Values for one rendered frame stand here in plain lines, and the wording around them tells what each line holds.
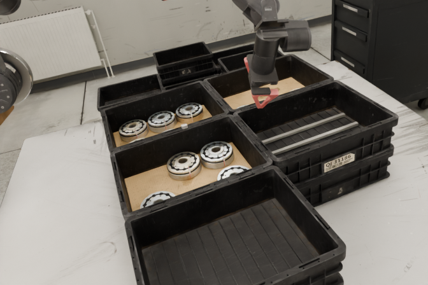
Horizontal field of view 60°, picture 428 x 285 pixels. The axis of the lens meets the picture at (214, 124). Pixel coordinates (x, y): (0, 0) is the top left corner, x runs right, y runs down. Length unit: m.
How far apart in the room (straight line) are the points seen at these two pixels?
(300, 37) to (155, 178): 0.60
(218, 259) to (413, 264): 0.48
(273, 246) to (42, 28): 3.50
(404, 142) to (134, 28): 3.21
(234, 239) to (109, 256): 0.41
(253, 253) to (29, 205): 0.88
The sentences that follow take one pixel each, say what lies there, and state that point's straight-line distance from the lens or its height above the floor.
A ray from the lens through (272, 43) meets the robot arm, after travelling 0.86.
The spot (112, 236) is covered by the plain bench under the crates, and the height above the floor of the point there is 0.70.
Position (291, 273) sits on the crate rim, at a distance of 0.74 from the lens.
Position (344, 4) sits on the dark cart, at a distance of 2.62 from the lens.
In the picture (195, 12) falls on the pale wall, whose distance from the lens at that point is 4.17.
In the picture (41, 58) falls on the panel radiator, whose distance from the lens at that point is 4.15.
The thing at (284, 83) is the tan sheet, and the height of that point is 0.83.
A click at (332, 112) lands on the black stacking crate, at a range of 1.36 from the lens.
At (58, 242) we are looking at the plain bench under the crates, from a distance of 1.29.
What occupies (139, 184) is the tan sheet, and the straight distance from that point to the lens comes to 1.15.
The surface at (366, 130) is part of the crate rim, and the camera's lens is 1.09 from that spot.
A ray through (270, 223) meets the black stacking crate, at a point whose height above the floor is 0.83.
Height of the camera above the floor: 1.54
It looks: 32 degrees down
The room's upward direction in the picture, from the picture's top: 10 degrees counter-clockwise
